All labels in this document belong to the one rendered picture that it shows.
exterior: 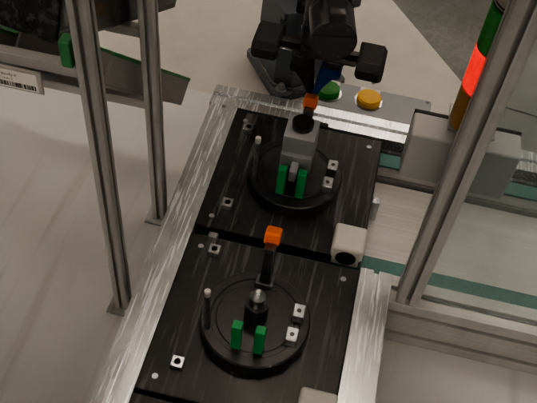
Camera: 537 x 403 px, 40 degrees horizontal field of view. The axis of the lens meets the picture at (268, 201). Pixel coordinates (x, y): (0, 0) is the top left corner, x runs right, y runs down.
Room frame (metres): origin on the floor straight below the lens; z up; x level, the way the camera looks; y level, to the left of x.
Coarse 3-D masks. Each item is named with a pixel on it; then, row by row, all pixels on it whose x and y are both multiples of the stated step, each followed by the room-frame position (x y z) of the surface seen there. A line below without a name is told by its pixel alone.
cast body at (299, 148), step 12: (288, 120) 0.74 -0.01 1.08; (300, 120) 0.73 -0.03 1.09; (312, 120) 0.73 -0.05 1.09; (288, 132) 0.72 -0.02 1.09; (300, 132) 0.72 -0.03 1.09; (312, 132) 0.72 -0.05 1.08; (288, 144) 0.71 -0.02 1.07; (300, 144) 0.70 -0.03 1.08; (312, 144) 0.70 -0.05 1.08; (288, 156) 0.70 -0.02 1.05; (300, 156) 0.70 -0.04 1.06; (312, 156) 0.71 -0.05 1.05; (288, 168) 0.70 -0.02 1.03; (300, 168) 0.70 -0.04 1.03; (288, 180) 0.68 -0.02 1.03
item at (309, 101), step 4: (304, 96) 0.81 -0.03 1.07; (308, 96) 0.80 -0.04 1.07; (312, 96) 0.81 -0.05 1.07; (316, 96) 0.81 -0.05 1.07; (304, 100) 0.80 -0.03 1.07; (308, 100) 0.80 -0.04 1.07; (312, 100) 0.80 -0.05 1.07; (316, 100) 0.80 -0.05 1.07; (304, 104) 0.80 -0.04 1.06; (308, 104) 0.80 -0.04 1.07; (312, 104) 0.80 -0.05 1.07; (316, 104) 0.80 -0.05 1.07; (304, 108) 0.79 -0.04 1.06; (308, 108) 0.79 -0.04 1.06; (312, 108) 0.79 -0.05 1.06; (304, 112) 0.78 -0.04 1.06; (308, 112) 0.78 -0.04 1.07; (312, 112) 0.78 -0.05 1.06; (312, 116) 0.80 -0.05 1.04
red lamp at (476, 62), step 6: (474, 54) 0.59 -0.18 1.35; (480, 54) 0.58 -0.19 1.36; (474, 60) 0.58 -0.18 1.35; (480, 60) 0.57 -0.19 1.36; (468, 66) 0.59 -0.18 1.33; (474, 66) 0.58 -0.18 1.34; (480, 66) 0.57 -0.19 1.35; (468, 72) 0.58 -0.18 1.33; (474, 72) 0.58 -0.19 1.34; (468, 78) 0.58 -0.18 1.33; (474, 78) 0.57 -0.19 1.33; (468, 84) 0.58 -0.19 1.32; (474, 84) 0.57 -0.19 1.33; (468, 90) 0.58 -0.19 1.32
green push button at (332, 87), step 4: (328, 84) 0.95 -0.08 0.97; (332, 84) 0.95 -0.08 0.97; (336, 84) 0.95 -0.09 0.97; (324, 88) 0.94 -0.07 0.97; (328, 88) 0.94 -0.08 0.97; (332, 88) 0.94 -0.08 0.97; (336, 88) 0.94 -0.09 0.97; (320, 92) 0.93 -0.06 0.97; (324, 92) 0.93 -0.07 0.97; (328, 92) 0.93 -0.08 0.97; (332, 92) 0.93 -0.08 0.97; (336, 92) 0.93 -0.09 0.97; (320, 96) 0.93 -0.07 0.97; (324, 96) 0.92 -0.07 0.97; (328, 96) 0.92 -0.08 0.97; (332, 96) 0.92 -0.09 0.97; (336, 96) 0.93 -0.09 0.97
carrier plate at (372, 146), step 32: (256, 128) 0.83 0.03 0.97; (224, 160) 0.75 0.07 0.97; (352, 160) 0.79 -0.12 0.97; (224, 192) 0.69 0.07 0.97; (352, 192) 0.72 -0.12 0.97; (224, 224) 0.63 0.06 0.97; (256, 224) 0.64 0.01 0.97; (288, 224) 0.65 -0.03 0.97; (320, 224) 0.65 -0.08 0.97; (352, 224) 0.66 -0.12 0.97; (320, 256) 0.60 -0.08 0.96
